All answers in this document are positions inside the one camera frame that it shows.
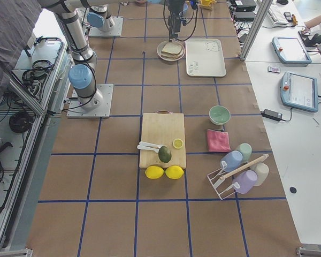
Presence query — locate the purple mug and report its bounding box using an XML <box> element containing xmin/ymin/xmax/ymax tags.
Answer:
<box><xmin>232</xmin><ymin>170</ymin><xmax>258</xmax><ymax>194</ymax></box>

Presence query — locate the upper teach pendant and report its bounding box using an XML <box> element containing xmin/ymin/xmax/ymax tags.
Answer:
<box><xmin>272</xmin><ymin>37</ymin><xmax>312</xmax><ymax>66</ymax></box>

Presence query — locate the teach pendant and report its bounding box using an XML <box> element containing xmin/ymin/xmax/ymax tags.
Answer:
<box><xmin>280</xmin><ymin>72</ymin><xmax>318</xmax><ymax>112</ymax></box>
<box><xmin>272</xmin><ymin>37</ymin><xmax>312</xmax><ymax>66</ymax></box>

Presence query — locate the lemon slice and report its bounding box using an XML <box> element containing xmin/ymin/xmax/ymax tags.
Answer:
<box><xmin>172</xmin><ymin>138</ymin><xmax>184</xmax><ymax>149</ymax></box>

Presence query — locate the wooden cutting board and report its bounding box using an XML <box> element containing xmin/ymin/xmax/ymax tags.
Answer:
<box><xmin>139</xmin><ymin>113</ymin><xmax>186</xmax><ymax>169</ymax></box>

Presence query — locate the bread slice on plate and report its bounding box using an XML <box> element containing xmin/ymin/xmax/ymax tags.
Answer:
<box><xmin>160</xmin><ymin>52</ymin><xmax>185</xmax><ymax>62</ymax></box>

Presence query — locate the black power adapter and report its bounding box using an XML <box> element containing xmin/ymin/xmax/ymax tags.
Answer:
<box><xmin>261</xmin><ymin>109</ymin><xmax>282</xmax><ymax>122</ymax></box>

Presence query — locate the bread slice from board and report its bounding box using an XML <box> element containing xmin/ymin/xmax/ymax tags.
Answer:
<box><xmin>161</xmin><ymin>42</ymin><xmax>183</xmax><ymax>55</ymax></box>

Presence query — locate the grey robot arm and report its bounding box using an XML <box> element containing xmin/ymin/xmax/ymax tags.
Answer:
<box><xmin>38</xmin><ymin>1</ymin><xmax>103</xmax><ymax>111</ymax></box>

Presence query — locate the cream bear tray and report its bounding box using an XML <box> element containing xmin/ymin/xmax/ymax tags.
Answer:
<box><xmin>185</xmin><ymin>39</ymin><xmax>226</xmax><ymax>78</ymax></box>

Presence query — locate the yellow cup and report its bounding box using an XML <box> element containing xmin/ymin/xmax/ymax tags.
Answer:
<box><xmin>200</xmin><ymin>0</ymin><xmax>212</xmax><ymax>10</ymax></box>

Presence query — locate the lower teach pendant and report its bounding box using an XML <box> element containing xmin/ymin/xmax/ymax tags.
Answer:
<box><xmin>280</xmin><ymin>72</ymin><xmax>318</xmax><ymax>112</ymax></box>

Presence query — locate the aluminium frame post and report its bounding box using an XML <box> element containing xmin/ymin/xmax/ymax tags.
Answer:
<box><xmin>240</xmin><ymin>0</ymin><xmax>272</xmax><ymax>61</ymax></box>

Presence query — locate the cream mug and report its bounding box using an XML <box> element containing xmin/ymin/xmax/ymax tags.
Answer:
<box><xmin>250</xmin><ymin>163</ymin><xmax>269</xmax><ymax>186</ymax></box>

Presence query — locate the avocado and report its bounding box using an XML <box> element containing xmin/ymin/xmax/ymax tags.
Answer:
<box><xmin>158</xmin><ymin>146</ymin><xmax>172</xmax><ymax>163</ymax></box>

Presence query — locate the white plastic spoon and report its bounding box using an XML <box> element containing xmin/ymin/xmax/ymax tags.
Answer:
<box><xmin>137</xmin><ymin>141</ymin><xmax>164</xmax><ymax>152</ymax></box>

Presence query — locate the blue mug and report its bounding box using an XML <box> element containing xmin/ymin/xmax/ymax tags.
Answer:
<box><xmin>220</xmin><ymin>150</ymin><xmax>243</xmax><ymax>172</ymax></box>

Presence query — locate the cream round plate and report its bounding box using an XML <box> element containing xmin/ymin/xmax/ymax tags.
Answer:
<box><xmin>157</xmin><ymin>41</ymin><xmax>185</xmax><ymax>57</ymax></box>

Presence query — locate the right whole lemon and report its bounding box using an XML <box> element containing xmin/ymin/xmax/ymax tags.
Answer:
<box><xmin>165</xmin><ymin>165</ymin><xmax>184</xmax><ymax>179</ymax></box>

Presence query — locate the left whole lemon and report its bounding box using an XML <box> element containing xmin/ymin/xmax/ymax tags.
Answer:
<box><xmin>145</xmin><ymin>165</ymin><xmax>164</xmax><ymax>179</ymax></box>

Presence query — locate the pink cloth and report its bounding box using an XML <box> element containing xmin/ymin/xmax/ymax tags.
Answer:
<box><xmin>207</xmin><ymin>129</ymin><xmax>231</xmax><ymax>153</ymax></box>

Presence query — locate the green bowl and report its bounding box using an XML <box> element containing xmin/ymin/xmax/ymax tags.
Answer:
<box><xmin>209</xmin><ymin>105</ymin><xmax>231</xmax><ymax>125</ymax></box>

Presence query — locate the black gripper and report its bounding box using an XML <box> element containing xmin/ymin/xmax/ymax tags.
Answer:
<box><xmin>168</xmin><ymin>7</ymin><xmax>181</xmax><ymax>42</ymax></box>

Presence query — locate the whole lemon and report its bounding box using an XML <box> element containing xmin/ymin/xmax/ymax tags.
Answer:
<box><xmin>165</xmin><ymin>165</ymin><xmax>184</xmax><ymax>179</ymax></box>
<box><xmin>145</xmin><ymin>165</ymin><xmax>164</xmax><ymax>179</ymax></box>

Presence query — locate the green mug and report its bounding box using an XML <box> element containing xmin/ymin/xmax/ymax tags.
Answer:
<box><xmin>235</xmin><ymin>143</ymin><xmax>252</xmax><ymax>163</ymax></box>

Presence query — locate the white wire cup rack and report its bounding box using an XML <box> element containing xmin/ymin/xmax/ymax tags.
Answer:
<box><xmin>207</xmin><ymin>154</ymin><xmax>269</xmax><ymax>200</ymax></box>

